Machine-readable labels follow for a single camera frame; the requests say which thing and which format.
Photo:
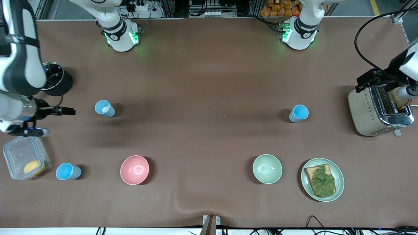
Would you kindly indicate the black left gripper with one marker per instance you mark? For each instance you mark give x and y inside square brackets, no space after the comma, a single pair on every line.
[394,65]

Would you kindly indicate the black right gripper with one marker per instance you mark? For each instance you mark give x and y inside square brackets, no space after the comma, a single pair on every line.
[41,110]

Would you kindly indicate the blue cup with white filling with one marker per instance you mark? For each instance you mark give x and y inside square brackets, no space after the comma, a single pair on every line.
[111,113]

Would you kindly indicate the light blue plastic cup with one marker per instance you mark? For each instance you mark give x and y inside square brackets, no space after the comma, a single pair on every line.
[65,171]
[300,112]

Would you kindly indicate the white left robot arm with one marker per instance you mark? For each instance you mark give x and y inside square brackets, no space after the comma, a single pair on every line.
[302,32]

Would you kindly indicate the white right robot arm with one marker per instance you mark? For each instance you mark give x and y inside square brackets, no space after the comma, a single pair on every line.
[19,65]

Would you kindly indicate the cream and chrome toaster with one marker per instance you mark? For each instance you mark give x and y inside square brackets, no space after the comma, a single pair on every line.
[365,111]

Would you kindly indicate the glass lid with blue knob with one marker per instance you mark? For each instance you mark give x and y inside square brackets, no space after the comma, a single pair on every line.
[54,76]

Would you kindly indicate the white filling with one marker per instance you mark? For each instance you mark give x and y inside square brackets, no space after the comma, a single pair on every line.
[105,110]

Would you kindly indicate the browned toast slice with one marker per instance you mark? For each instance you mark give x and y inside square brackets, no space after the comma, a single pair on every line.
[403,103]

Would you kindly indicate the clear plastic food container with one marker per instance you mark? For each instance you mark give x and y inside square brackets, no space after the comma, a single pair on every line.
[19,155]

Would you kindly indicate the yellow orange food piece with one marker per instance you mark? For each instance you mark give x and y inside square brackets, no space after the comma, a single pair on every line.
[34,167]

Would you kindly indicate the pink bowl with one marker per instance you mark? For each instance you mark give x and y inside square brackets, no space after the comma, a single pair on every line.
[134,169]

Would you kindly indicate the pale green plate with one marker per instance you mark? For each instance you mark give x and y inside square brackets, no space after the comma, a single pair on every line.
[339,179]

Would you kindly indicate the toast slice under lettuce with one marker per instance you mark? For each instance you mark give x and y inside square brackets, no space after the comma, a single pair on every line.
[308,172]

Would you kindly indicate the green lettuce leaf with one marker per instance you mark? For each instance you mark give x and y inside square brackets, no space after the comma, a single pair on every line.
[323,182]

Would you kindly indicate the bag of orange buns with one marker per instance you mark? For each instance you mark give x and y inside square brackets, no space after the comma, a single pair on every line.
[274,9]

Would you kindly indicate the white power strip with plugs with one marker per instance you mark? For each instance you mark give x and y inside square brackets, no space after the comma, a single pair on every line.
[153,13]

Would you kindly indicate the pale green bowl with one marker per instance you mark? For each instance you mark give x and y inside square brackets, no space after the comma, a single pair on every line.
[267,169]

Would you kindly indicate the brown table mat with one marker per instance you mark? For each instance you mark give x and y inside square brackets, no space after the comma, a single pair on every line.
[209,65]

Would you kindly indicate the small white power strip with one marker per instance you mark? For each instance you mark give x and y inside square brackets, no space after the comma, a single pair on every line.
[214,13]

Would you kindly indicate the aluminium frame profile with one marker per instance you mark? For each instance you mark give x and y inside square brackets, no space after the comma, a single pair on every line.
[397,19]
[40,8]

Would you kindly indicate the metal table edge bracket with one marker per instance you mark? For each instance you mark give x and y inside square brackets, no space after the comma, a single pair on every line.
[210,225]

